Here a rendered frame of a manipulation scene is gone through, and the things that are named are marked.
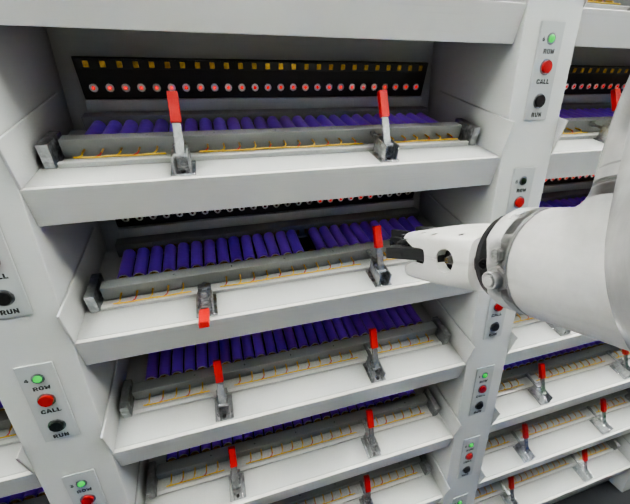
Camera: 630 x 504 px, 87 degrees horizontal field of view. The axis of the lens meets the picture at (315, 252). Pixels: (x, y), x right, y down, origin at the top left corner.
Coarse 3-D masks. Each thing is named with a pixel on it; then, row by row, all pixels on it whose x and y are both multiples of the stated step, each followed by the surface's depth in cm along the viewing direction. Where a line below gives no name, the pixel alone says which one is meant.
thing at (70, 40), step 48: (96, 48) 48; (144, 48) 49; (192, 48) 51; (240, 48) 53; (288, 48) 54; (336, 48) 56; (384, 48) 59; (432, 48) 61; (576, 48) 70; (624, 48) 73
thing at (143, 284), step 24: (384, 240) 58; (216, 264) 51; (240, 264) 51; (264, 264) 51; (288, 264) 53; (312, 264) 54; (360, 264) 55; (120, 288) 46; (144, 288) 47; (168, 288) 48
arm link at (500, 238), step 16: (528, 208) 26; (544, 208) 24; (496, 224) 26; (512, 224) 24; (496, 240) 25; (512, 240) 24; (496, 256) 25; (496, 272) 25; (496, 288) 25; (512, 304) 25
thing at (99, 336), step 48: (96, 240) 52; (96, 288) 45; (192, 288) 50; (288, 288) 51; (336, 288) 52; (384, 288) 52; (432, 288) 55; (96, 336) 42; (144, 336) 44; (192, 336) 46
